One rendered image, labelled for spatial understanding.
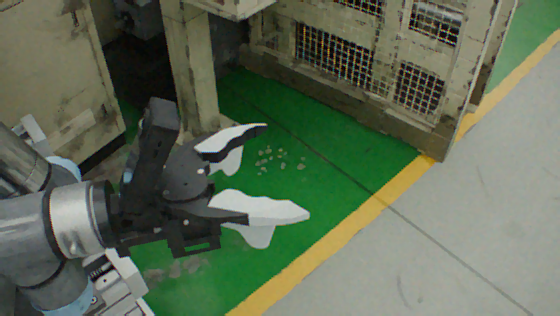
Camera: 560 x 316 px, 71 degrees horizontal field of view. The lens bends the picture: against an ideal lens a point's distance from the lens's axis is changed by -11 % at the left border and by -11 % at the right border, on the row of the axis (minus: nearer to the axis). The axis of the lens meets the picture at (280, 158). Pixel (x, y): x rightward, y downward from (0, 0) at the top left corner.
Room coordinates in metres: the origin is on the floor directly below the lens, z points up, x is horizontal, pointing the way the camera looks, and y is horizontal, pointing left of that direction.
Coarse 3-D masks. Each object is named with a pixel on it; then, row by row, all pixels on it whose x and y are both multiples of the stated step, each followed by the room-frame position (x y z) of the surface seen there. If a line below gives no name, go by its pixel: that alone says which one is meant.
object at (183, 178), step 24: (168, 168) 0.30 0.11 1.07; (192, 168) 0.29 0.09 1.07; (96, 192) 0.26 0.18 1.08; (168, 192) 0.26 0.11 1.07; (192, 192) 0.26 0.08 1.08; (96, 216) 0.23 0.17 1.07; (120, 216) 0.25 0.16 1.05; (144, 216) 0.25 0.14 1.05; (168, 216) 0.25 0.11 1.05; (120, 240) 0.24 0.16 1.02; (144, 240) 0.24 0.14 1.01; (168, 240) 0.24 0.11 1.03; (192, 240) 0.24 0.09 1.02; (216, 240) 0.25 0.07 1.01
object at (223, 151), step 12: (228, 132) 0.36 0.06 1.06; (240, 132) 0.36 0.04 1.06; (252, 132) 0.37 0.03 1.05; (204, 144) 0.34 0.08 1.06; (216, 144) 0.34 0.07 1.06; (228, 144) 0.34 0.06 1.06; (240, 144) 0.35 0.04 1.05; (204, 156) 0.32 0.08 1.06; (216, 156) 0.32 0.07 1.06; (228, 156) 0.35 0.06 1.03; (240, 156) 0.36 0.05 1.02; (216, 168) 0.33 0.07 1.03; (228, 168) 0.35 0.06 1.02
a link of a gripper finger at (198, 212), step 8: (200, 200) 0.25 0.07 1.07; (208, 200) 0.25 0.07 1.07; (176, 208) 0.24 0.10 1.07; (184, 208) 0.24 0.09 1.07; (192, 208) 0.24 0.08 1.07; (200, 208) 0.24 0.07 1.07; (208, 208) 0.24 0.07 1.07; (216, 208) 0.24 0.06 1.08; (184, 216) 0.24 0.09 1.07; (192, 216) 0.23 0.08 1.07; (200, 216) 0.23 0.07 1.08; (208, 216) 0.23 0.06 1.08; (216, 216) 0.23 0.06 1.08; (224, 216) 0.23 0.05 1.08; (232, 216) 0.23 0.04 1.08; (240, 216) 0.23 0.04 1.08; (248, 216) 0.23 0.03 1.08; (200, 224) 0.23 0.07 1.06; (208, 224) 0.23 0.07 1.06; (216, 224) 0.23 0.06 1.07; (240, 224) 0.23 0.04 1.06; (248, 224) 0.23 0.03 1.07
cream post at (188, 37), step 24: (168, 0) 1.44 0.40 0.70; (168, 24) 1.46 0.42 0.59; (192, 24) 1.44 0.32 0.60; (168, 48) 1.48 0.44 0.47; (192, 48) 1.42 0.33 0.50; (192, 72) 1.41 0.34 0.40; (192, 96) 1.41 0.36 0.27; (216, 96) 1.50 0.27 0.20; (192, 120) 1.43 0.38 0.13; (216, 120) 1.48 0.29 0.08
